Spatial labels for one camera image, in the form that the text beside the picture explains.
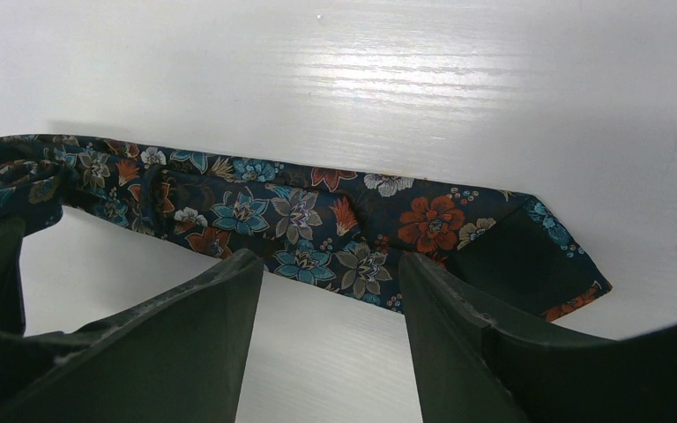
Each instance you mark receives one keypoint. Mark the navy floral tie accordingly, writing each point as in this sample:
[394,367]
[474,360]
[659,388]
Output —
[341,230]

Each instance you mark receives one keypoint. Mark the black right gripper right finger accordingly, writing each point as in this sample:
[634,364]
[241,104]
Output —
[478,359]

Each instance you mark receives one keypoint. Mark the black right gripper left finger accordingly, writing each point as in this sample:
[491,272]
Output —
[177,357]

